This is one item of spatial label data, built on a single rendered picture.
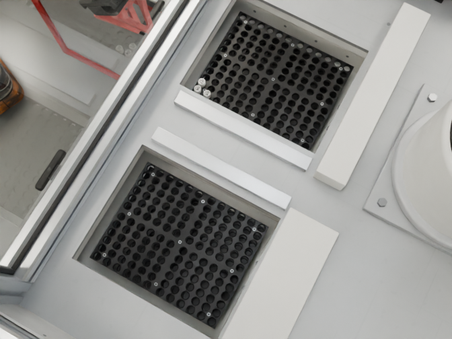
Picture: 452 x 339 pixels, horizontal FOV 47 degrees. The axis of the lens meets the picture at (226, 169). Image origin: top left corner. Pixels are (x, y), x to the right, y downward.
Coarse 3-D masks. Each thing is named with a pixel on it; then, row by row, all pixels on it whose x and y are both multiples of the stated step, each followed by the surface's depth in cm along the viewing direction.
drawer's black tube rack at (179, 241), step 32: (160, 192) 87; (192, 192) 84; (128, 224) 86; (160, 224) 83; (192, 224) 83; (224, 224) 83; (256, 224) 83; (96, 256) 84; (128, 256) 81; (160, 256) 82; (192, 256) 85; (224, 256) 81; (160, 288) 80; (192, 288) 83; (224, 288) 80
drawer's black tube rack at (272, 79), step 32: (256, 32) 95; (224, 64) 90; (256, 64) 90; (288, 64) 93; (320, 64) 90; (224, 96) 88; (256, 96) 92; (288, 96) 88; (320, 96) 92; (288, 128) 90; (320, 128) 87
